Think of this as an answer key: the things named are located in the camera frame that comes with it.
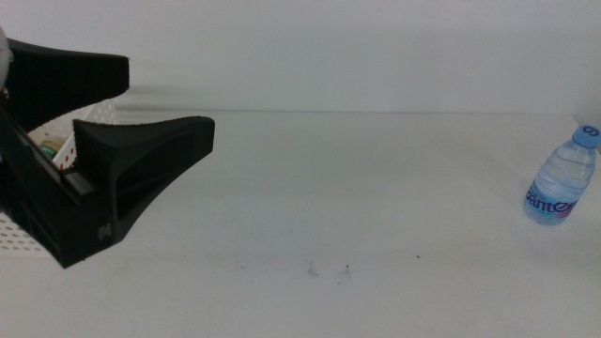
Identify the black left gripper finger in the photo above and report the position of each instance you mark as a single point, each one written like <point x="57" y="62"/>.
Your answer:
<point x="150" y="150"/>
<point x="61" y="80"/>

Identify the yellow tea bottle green label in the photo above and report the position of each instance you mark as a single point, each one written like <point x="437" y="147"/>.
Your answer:
<point x="49" y="149"/>

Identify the clear water bottle blue cap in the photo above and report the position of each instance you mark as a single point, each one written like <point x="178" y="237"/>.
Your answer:
<point x="559" y="178"/>

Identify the white perforated plastic basket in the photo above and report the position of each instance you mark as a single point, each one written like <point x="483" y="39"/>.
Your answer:
<point x="101" y="112"/>

